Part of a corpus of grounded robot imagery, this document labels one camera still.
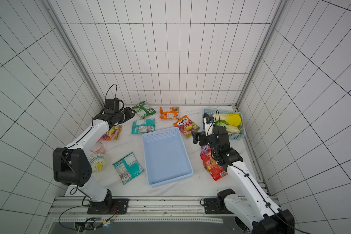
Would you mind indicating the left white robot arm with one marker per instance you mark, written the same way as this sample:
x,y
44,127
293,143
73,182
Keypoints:
x,y
72,167

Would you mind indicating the wiring bundle under rail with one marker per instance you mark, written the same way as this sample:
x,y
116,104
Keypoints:
x,y
90,223

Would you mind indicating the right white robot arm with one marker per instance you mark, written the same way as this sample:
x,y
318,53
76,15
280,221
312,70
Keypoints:
x,y
259,215

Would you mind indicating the lemon blackcurrant Fox's candy bag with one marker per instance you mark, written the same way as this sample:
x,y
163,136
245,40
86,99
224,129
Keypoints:
x,y
112,134

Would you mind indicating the large light blue basket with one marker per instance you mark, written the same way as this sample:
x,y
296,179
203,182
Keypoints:
x,y
166,158

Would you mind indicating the yellow toy cabbage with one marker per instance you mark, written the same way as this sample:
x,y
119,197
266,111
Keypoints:
x,y
228,119

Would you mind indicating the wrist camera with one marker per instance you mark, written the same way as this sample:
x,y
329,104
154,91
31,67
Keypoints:
x,y
208,122
112,106

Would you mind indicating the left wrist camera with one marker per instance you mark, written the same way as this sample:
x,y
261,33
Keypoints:
x,y
112,106

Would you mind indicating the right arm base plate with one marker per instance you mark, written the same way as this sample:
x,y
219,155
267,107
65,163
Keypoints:
x,y
213,206

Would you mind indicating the green Fox's candy bag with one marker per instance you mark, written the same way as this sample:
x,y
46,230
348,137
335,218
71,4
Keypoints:
x,y
143,109

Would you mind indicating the red gummy candy bag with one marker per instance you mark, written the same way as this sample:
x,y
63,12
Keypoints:
x,y
211,166

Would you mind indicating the teal candy bag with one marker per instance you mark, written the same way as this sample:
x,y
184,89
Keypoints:
x,y
143,126
128,168

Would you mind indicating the orange Fox's fruits candy bag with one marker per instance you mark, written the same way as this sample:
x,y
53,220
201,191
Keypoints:
x,y
186,126

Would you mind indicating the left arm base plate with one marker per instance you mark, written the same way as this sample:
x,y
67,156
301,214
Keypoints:
x,y
110,206

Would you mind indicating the orange candy bag back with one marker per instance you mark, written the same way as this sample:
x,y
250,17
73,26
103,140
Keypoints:
x,y
169,113

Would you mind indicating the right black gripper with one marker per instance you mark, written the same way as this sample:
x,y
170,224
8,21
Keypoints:
x,y
199,137

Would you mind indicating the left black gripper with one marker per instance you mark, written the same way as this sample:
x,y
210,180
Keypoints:
x,y
130,114

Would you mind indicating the pink plastic cup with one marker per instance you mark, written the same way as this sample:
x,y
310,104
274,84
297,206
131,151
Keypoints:
x,y
98,148

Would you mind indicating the green toy cabbage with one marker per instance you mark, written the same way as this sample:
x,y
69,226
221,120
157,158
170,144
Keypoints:
x,y
230,128

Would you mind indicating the aluminium mounting rail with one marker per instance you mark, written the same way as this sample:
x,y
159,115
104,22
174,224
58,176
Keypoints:
x,y
71,213

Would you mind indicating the purple Fox's berries candy bag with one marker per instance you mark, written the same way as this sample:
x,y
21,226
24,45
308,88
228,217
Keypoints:
x,y
205,150

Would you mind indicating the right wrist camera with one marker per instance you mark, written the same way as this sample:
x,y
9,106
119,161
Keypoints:
x,y
208,122

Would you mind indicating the small teal vegetable basket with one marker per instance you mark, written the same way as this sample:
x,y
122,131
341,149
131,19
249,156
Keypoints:
x,y
231,136

